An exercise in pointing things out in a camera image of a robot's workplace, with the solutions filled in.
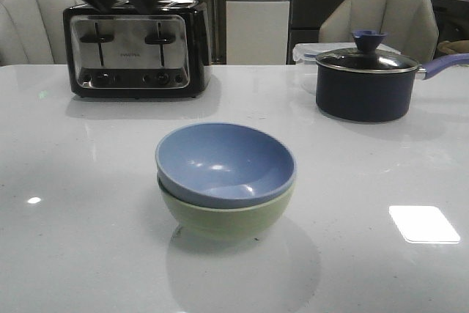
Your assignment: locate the white refrigerator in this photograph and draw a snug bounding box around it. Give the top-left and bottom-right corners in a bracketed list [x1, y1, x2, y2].
[226, 0, 290, 65]

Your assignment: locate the dark counter cabinet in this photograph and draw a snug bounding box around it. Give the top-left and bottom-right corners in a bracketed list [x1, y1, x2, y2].
[286, 0, 469, 65]

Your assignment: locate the clear plastic food container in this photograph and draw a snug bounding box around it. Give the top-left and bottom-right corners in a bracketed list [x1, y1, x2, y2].
[292, 42, 400, 96]

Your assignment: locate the beige chair right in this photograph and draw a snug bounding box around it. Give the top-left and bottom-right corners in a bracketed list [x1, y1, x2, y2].
[319, 0, 439, 63]

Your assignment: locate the beige chair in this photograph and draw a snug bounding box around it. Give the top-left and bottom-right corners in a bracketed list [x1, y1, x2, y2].
[1, 0, 82, 66]
[319, 0, 439, 63]

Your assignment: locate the dark blue saucepan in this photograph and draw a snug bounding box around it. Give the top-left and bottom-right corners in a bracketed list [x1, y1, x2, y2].
[316, 54, 468, 122]

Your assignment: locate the black chrome four-slot toaster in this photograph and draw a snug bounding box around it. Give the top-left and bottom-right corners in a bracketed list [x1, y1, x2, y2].
[63, 0, 212, 98]

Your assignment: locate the beige chair left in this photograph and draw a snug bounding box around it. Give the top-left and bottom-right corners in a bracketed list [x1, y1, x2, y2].
[1, 0, 82, 66]

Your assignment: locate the glass pot lid blue knob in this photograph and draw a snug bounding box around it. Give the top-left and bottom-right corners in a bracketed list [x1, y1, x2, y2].
[316, 29, 419, 73]

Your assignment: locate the blue bowl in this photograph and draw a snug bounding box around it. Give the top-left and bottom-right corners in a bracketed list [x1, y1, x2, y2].
[155, 122, 296, 209]

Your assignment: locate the green bowl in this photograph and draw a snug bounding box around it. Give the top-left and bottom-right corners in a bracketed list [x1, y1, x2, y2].
[157, 180, 295, 241]

